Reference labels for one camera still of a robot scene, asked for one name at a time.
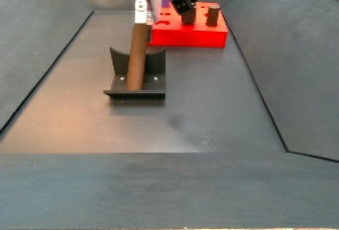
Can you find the brown oval cylinder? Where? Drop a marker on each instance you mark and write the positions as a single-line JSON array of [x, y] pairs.
[[136, 61]]

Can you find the red foam shape board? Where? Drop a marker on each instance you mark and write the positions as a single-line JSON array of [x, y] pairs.
[[170, 33]]

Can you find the black curved fixture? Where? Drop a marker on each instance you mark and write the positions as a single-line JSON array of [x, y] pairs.
[[153, 80]]

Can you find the purple rectangular block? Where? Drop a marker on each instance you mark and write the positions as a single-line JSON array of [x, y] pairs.
[[166, 3]]

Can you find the brown heart-shaped peg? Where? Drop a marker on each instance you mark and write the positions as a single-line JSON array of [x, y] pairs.
[[188, 18]]

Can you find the brown hexagonal peg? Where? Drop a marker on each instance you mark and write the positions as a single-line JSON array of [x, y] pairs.
[[212, 16]]

